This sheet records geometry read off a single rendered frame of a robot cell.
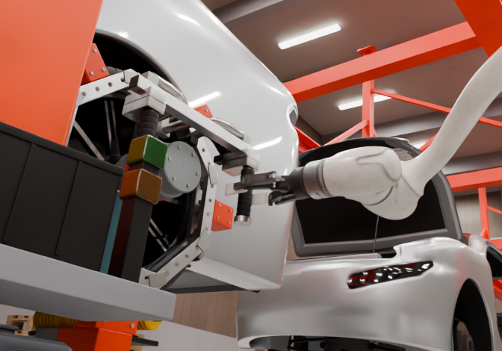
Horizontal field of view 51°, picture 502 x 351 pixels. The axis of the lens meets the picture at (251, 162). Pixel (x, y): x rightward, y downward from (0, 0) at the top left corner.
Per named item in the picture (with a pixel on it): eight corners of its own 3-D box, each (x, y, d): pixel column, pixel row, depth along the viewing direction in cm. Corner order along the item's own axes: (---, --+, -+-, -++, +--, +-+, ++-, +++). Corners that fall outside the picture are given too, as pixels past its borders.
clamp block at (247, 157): (232, 177, 146) (234, 160, 148) (258, 171, 140) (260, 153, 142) (220, 170, 142) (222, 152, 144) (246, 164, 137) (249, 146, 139)
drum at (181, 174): (143, 213, 144) (152, 166, 150) (200, 202, 131) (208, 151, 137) (101, 196, 134) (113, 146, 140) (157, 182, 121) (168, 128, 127)
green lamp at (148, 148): (146, 175, 75) (151, 150, 76) (165, 170, 72) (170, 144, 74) (124, 164, 72) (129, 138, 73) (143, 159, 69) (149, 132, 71)
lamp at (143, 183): (140, 209, 73) (145, 181, 74) (159, 204, 70) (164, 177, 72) (116, 199, 70) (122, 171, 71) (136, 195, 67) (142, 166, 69)
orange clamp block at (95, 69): (93, 84, 140) (78, 51, 138) (111, 75, 135) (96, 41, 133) (72, 90, 134) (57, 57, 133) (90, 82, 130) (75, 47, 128)
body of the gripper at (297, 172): (299, 190, 120) (267, 196, 126) (320, 202, 126) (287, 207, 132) (302, 160, 123) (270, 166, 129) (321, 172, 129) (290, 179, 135)
